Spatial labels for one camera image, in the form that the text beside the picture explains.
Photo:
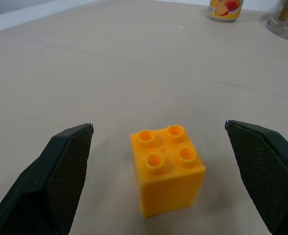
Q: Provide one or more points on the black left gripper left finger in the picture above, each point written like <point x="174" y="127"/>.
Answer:
<point x="48" y="181"/>

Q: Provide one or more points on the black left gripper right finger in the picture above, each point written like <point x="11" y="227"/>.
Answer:
<point x="263" y="171"/>

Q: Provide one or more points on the orange studded building block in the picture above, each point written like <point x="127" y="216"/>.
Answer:
<point x="167" y="171"/>

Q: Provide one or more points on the yellow fruit drink can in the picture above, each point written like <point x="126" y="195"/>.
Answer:
<point x="225" y="10"/>

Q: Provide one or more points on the clear glass jar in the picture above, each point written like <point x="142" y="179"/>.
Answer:
<point x="286" y="19"/>

